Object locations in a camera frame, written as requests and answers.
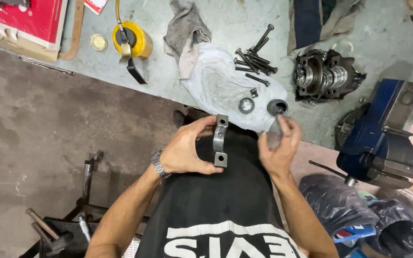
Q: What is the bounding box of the person's left hand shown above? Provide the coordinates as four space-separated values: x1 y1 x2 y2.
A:
160 115 224 175

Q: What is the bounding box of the person's right hand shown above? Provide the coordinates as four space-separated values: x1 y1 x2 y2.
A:
258 115 302 178

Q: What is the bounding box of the grey metal bearing cap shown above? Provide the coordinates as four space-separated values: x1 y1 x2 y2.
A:
213 114 229 168

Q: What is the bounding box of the silver metal wristwatch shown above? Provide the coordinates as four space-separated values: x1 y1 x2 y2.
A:
151 148 171 179

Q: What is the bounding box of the small black round container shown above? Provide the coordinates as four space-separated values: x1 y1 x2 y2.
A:
267 99 289 116

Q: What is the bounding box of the round grey tin lid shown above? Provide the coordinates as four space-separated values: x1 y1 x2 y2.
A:
238 97 255 114

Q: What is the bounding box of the person's black printed shirt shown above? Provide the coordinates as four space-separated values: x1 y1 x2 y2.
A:
135 122 307 258

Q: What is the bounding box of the black plastic garbage bag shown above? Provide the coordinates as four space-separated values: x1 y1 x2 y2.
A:
366 199 413 257
299 174 380 238

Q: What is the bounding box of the white plastic bag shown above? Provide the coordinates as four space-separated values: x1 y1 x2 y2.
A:
179 42 289 133

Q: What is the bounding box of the engine block with crankshaft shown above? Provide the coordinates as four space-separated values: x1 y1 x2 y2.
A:
293 49 367 105

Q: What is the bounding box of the blue bench vise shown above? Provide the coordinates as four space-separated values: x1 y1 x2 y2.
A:
308 78 413 190

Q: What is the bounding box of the pile of black bolts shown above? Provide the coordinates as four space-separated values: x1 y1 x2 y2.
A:
234 24 279 87

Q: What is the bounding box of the blue packet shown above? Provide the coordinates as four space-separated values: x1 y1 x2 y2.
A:
333 224 377 245

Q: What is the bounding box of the grey cloth rag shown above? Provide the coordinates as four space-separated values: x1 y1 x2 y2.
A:
163 0 212 80

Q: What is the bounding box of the yellow oil can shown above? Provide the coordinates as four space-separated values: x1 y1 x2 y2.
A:
112 0 153 85

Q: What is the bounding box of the black metal stand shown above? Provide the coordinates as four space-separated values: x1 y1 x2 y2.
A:
18 150 150 258

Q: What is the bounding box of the dark blue and beige cloth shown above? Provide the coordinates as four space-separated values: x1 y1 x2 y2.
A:
287 0 366 56

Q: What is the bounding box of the small cream jar lid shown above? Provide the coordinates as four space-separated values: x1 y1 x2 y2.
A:
90 33 108 51

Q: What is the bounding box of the brown curved gasket strip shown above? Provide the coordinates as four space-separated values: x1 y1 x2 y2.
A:
59 0 85 61

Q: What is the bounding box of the red and white paper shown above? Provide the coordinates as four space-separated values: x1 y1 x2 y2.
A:
84 0 109 16

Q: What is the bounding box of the red cardboard box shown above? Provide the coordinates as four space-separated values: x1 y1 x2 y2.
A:
0 0 69 63

